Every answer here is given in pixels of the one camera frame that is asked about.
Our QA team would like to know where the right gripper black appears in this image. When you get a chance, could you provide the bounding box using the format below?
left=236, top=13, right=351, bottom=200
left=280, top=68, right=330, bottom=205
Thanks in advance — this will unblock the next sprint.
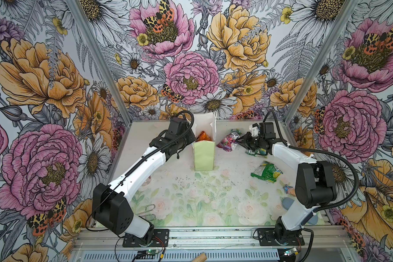
left=236, top=131, right=266, bottom=152

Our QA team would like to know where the purple pink candy bag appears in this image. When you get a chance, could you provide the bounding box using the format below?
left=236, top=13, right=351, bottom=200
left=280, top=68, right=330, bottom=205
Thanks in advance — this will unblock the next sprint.
left=217, top=133, right=240, bottom=152

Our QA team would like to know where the orange corn chips bag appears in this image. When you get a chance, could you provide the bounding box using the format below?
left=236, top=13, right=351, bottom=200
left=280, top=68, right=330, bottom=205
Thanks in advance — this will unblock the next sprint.
left=196, top=131, right=212, bottom=142

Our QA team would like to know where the white green paper bag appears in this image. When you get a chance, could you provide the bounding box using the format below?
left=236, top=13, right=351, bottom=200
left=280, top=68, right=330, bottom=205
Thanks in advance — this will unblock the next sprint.
left=192, top=112, right=217, bottom=171

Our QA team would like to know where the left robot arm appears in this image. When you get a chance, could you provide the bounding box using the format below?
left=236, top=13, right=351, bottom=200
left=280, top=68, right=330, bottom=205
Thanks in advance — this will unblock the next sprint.
left=91, top=110, right=196, bottom=246

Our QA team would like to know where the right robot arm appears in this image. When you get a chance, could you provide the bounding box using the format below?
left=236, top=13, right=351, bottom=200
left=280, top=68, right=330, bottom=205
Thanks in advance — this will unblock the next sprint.
left=236, top=122, right=337, bottom=245

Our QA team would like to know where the teal Fox's candy bag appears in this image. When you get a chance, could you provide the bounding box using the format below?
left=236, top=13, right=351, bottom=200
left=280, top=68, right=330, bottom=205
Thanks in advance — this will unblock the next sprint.
left=231, top=129, right=242, bottom=135

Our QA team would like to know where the green Fox's candy bag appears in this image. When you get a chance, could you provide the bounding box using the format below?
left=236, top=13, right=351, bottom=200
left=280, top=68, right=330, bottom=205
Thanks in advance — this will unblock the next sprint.
left=246, top=148, right=267, bottom=158

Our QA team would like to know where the green snack bag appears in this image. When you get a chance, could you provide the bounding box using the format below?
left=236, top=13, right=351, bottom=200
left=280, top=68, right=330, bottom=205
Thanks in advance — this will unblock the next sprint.
left=251, top=161, right=283, bottom=183

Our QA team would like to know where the small colourful candy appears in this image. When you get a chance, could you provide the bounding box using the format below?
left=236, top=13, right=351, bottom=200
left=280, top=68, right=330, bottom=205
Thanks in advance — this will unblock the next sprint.
left=283, top=185, right=296, bottom=197

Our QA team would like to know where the grey blue oval pad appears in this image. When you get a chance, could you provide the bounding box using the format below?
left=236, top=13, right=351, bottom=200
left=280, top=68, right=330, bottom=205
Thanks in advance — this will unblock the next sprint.
left=282, top=197, right=294, bottom=210

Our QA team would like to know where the metal paper clip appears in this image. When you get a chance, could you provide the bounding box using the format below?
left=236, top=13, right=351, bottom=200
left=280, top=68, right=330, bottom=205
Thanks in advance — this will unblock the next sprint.
left=138, top=204, right=156, bottom=222

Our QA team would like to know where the green circuit board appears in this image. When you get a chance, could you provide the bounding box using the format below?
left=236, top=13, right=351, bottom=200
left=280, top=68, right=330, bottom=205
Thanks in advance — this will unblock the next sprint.
left=137, top=250, right=161, bottom=256

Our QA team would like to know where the wooden stick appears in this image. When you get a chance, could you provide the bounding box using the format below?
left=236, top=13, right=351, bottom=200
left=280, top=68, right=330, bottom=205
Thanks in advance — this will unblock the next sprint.
left=192, top=253, right=207, bottom=262

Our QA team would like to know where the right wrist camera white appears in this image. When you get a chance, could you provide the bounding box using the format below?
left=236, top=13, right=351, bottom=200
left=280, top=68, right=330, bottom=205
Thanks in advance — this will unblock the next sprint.
left=250, top=123, right=260, bottom=138

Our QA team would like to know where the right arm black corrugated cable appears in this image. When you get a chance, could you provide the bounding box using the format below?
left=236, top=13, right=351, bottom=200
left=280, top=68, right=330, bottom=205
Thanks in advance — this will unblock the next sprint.
left=262, top=109, right=360, bottom=214

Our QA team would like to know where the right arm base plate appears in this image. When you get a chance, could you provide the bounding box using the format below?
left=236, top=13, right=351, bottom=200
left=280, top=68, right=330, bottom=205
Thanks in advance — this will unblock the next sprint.
left=254, top=228, right=305, bottom=246

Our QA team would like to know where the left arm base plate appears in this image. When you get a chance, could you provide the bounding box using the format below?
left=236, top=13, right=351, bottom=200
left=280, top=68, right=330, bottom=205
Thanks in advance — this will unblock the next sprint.
left=122, top=229, right=170, bottom=248

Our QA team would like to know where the aluminium front rail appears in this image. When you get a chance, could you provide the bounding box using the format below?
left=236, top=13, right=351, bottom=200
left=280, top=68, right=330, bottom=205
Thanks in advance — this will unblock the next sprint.
left=73, top=225, right=353, bottom=251

